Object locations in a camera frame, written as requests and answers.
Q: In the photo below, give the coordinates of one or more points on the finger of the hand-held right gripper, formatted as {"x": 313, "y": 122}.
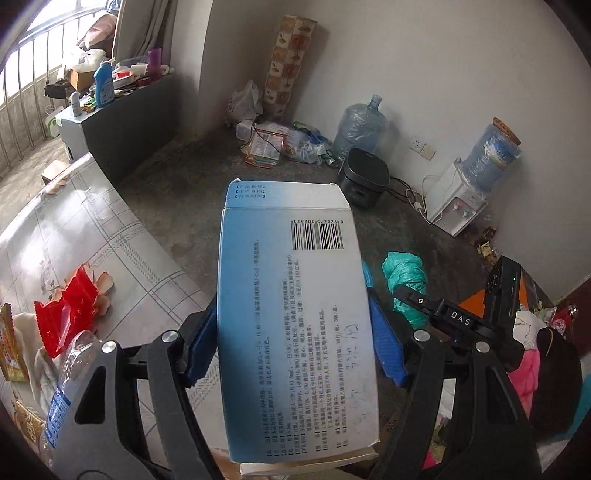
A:
{"x": 455, "y": 317}

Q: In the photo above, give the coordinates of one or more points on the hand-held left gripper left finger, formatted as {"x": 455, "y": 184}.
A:
{"x": 203, "y": 341}

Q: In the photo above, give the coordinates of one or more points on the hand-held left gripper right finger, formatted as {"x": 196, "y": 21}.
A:
{"x": 383, "y": 332}

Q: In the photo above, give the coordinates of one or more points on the blue white medicine box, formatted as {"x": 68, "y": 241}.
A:
{"x": 295, "y": 323}

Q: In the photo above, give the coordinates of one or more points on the clear plastic bottle blue label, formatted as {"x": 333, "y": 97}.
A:
{"x": 69, "y": 369}

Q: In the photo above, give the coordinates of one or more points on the white cotton glove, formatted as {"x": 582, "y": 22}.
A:
{"x": 27, "y": 332}

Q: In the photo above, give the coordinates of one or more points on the orange box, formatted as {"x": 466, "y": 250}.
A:
{"x": 528, "y": 288}

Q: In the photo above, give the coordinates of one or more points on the scattered candy wrappers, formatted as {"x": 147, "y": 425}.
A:
{"x": 487, "y": 249}

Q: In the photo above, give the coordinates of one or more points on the teal plastic bag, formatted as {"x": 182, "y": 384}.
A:
{"x": 406, "y": 272}

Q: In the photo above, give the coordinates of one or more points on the pink cloth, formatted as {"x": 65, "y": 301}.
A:
{"x": 526, "y": 369}

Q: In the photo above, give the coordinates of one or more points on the dark brown bag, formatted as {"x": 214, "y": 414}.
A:
{"x": 558, "y": 369}

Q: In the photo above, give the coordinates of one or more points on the white water dispenser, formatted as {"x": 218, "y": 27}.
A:
{"x": 450, "y": 203}

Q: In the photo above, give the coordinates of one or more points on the red snack wrapper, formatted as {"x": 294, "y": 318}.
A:
{"x": 69, "y": 304}

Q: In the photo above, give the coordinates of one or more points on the black rice cooker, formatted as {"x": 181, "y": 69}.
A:
{"x": 364, "y": 175}

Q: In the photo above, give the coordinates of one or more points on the yellow printed snack packet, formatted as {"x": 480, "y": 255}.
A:
{"x": 11, "y": 346}

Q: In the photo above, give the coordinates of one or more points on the tan patterned packet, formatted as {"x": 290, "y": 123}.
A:
{"x": 28, "y": 421}

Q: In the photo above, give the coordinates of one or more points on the pile of floor litter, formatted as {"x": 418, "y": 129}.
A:
{"x": 304, "y": 147}

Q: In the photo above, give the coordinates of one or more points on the clear pouch with red trim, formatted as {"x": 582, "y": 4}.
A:
{"x": 265, "y": 147}

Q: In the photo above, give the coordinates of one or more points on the large blue water jug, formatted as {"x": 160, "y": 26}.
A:
{"x": 360, "y": 124}

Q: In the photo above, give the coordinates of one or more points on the small wooden stool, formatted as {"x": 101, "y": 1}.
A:
{"x": 53, "y": 173}

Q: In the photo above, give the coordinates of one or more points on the grey cabinet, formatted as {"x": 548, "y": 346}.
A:
{"x": 129, "y": 124}

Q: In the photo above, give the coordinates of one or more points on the white plastic bag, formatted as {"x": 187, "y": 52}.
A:
{"x": 242, "y": 104}

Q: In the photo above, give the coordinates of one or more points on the white paper bag green print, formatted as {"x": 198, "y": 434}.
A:
{"x": 53, "y": 124}

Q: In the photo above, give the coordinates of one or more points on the small white bottle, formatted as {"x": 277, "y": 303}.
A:
{"x": 76, "y": 104}

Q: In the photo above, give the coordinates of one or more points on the blue detergent bottle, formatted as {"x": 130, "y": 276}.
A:
{"x": 104, "y": 85}

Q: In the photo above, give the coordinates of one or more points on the purple cup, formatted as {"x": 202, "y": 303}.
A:
{"x": 154, "y": 62}

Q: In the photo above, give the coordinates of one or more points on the floral patterned roll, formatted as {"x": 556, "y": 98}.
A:
{"x": 288, "y": 64}

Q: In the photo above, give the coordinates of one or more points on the open cardboard box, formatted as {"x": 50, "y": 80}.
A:
{"x": 83, "y": 78}

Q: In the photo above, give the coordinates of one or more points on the metal balcony railing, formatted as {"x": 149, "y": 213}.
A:
{"x": 33, "y": 87}

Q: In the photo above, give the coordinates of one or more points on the white plastic sack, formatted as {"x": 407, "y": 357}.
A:
{"x": 83, "y": 59}

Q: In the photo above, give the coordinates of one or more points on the grey curtain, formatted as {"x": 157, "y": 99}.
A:
{"x": 138, "y": 27}

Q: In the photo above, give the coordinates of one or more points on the pink bundled bedding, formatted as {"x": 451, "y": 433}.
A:
{"x": 97, "y": 30}

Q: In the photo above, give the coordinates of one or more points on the white wall socket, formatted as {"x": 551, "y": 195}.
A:
{"x": 417, "y": 145}

